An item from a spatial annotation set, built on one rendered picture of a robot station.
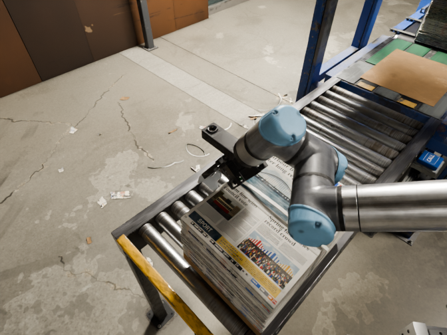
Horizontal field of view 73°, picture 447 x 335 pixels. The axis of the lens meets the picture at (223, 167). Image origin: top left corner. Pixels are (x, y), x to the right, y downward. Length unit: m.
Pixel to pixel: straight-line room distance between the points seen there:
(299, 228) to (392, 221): 0.13
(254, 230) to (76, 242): 1.52
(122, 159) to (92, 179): 0.26
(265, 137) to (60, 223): 1.81
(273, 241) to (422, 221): 0.32
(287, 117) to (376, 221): 0.22
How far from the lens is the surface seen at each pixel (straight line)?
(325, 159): 0.59
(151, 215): 1.05
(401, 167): 1.34
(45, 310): 1.95
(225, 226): 0.71
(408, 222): 0.51
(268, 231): 0.72
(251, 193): 0.77
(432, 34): 2.36
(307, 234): 0.51
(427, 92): 1.85
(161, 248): 0.98
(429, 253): 2.21
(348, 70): 1.86
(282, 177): 0.81
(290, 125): 0.55
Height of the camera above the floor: 1.64
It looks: 47 degrees down
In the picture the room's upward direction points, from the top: straight up
